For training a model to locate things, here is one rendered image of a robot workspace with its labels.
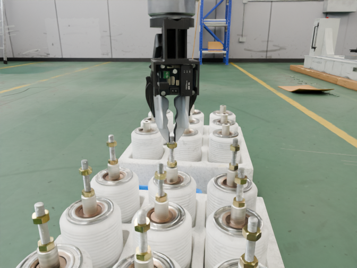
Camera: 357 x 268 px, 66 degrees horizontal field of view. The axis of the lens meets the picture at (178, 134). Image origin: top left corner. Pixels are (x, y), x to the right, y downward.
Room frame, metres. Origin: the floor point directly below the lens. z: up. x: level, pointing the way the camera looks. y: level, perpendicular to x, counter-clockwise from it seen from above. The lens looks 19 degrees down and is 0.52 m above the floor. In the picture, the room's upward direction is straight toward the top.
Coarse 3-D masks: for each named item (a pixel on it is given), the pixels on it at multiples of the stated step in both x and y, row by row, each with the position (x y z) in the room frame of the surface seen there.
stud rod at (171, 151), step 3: (171, 138) 0.48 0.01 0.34; (171, 141) 0.49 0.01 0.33; (174, 141) 0.49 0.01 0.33; (171, 150) 0.48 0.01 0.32; (174, 150) 0.49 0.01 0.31; (171, 153) 0.49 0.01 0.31; (174, 153) 0.49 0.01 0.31; (171, 156) 0.49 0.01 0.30; (174, 156) 0.49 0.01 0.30; (171, 159) 0.49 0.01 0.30; (174, 159) 0.49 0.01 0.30
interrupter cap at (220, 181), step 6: (222, 174) 0.51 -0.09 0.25; (216, 180) 0.48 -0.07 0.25; (222, 180) 0.48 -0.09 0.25; (216, 186) 0.46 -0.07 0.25; (222, 186) 0.46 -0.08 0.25; (228, 186) 0.47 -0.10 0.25; (234, 186) 0.47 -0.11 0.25; (246, 186) 0.46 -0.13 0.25; (228, 192) 0.44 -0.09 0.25; (234, 192) 0.44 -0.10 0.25
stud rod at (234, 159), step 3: (234, 138) 0.48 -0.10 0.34; (234, 141) 0.47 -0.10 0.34; (237, 141) 0.47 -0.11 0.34; (234, 144) 0.47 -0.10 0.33; (237, 144) 0.47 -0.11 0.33; (234, 153) 0.47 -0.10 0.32; (234, 156) 0.47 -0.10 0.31; (234, 159) 0.47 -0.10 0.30; (231, 162) 0.48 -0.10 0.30; (234, 162) 0.47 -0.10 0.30
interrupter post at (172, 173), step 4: (168, 168) 0.48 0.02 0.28; (172, 168) 0.48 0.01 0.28; (176, 168) 0.48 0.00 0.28; (168, 172) 0.48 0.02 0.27; (172, 172) 0.48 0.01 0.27; (176, 172) 0.48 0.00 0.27; (168, 176) 0.48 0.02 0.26; (172, 176) 0.48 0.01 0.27; (176, 176) 0.48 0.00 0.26; (168, 180) 0.48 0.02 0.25; (172, 180) 0.48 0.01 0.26; (176, 180) 0.48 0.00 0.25
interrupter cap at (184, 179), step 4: (180, 172) 0.52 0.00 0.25; (184, 172) 0.51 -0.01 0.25; (180, 176) 0.50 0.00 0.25; (184, 176) 0.50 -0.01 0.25; (188, 176) 0.50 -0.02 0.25; (156, 180) 0.48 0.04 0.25; (164, 180) 0.49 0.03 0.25; (180, 180) 0.49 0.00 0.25; (184, 180) 0.48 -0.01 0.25; (188, 180) 0.48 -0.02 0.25; (156, 184) 0.47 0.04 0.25; (164, 184) 0.47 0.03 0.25; (168, 184) 0.47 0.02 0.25; (172, 184) 0.47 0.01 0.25; (176, 184) 0.47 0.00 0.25; (180, 184) 0.47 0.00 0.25; (184, 184) 0.47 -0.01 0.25; (188, 184) 0.47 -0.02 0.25; (168, 188) 0.45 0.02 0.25; (172, 188) 0.45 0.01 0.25; (176, 188) 0.45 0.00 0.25; (180, 188) 0.46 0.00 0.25
